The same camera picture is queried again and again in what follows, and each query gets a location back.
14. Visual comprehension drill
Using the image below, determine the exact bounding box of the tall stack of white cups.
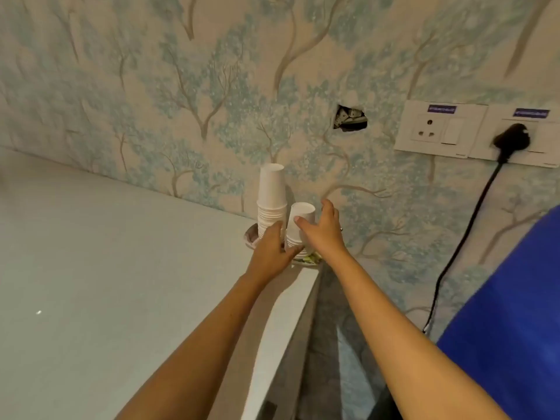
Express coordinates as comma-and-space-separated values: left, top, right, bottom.
257, 163, 288, 241

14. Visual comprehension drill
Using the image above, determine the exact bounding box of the white paper cup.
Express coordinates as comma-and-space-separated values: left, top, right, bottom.
286, 202, 316, 248

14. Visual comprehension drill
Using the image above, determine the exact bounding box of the person's right forearm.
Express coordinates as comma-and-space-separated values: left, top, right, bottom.
321, 247, 512, 420

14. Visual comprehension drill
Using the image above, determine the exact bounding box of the person's right hand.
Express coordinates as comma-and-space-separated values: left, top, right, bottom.
293, 198, 349, 260

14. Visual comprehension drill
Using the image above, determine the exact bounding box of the white wall socket plate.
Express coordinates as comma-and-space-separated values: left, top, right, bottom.
393, 100, 487, 159
468, 104, 560, 168

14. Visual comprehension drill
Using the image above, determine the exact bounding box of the person's left forearm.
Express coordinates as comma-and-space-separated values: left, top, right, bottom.
114, 273, 274, 420

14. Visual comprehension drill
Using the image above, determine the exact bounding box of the blue covered water bottle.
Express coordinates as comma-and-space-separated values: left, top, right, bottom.
436, 205, 560, 420

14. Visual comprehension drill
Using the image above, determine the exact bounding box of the floral tray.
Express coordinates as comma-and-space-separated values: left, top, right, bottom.
244, 222, 323, 268

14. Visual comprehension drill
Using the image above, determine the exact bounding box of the person's left hand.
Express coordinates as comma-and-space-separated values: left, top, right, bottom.
244, 220, 305, 285

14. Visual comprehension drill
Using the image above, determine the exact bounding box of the black power cable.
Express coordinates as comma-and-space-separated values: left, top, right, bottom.
422, 159, 504, 335

